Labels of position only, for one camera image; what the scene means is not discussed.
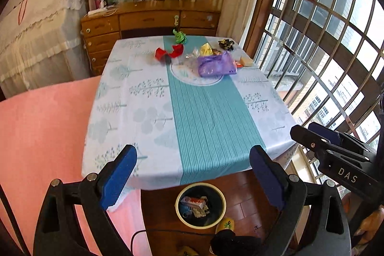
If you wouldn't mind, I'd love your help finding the green paper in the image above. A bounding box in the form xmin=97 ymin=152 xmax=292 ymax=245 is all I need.
xmin=173 ymin=29 xmax=187 ymax=44

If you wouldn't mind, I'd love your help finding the person right hand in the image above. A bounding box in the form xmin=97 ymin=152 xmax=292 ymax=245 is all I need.
xmin=342 ymin=192 xmax=383 ymax=255

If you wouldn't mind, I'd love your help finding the right yellow knitted slipper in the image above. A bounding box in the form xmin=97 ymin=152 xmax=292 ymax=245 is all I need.
xmin=216 ymin=217 xmax=235 ymax=234

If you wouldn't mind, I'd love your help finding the clear plastic wrapper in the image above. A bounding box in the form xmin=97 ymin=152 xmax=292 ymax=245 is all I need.
xmin=185 ymin=48 xmax=200 ymax=63

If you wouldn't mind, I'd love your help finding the beige paper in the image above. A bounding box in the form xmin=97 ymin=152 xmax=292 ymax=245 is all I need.
xmin=192 ymin=207 xmax=210 ymax=218

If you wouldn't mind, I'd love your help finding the wooden desk with drawers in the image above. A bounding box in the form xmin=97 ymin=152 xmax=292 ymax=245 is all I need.
xmin=81 ymin=0 xmax=221 ymax=76

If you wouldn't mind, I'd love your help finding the white lace covered cabinet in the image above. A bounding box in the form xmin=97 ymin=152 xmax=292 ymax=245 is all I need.
xmin=1 ymin=0 xmax=90 ymax=98

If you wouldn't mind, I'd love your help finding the yellow paper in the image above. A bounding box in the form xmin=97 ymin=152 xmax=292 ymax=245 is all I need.
xmin=199 ymin=42 xmax=214 ymax=57

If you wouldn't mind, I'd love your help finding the purple plastic bag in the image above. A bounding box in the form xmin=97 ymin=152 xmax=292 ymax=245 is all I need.
xmin=197 ymin=51 xmax=237 ymax=77

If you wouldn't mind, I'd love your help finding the dark floral wrapper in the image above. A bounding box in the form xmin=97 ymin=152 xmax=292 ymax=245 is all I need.
xmin=218 ymin=38 xmax=235 ymax=51

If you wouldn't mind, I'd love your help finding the black cable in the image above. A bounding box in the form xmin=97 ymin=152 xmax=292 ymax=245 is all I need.
xmin=130 ymin=229 xmax=217 ymax=256

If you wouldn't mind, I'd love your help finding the blue face mask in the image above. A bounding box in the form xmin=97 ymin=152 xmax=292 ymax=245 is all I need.
xmin=178 ymin=204 xmax=193 ymax=219

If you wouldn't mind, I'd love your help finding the blue white patterned tablecloth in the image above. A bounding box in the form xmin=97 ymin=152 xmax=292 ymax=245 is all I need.
xmin=82 ymin=36 xmax=295 ymax=190

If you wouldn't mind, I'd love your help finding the left yellow knitted slipper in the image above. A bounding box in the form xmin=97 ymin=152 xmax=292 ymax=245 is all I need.
xmin=176 ymin=246 xmax=198 ymax=256

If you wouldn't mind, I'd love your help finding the blue trash bin cream rim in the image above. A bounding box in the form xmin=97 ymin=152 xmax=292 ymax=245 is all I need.
xmin=174 ymin=183 xmax=227 ymax=230

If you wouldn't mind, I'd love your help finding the red paper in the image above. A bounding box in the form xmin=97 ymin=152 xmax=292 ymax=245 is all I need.
xmin=154 ymin=43 xmax=184 ymax=62

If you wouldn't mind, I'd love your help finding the yellow knitted slipper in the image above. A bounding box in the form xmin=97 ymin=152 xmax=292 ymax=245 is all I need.
xmin=216 ymin=217 xmax=235 ymax=234
xmin=176 ymin=246 xmax=198 ymax=256

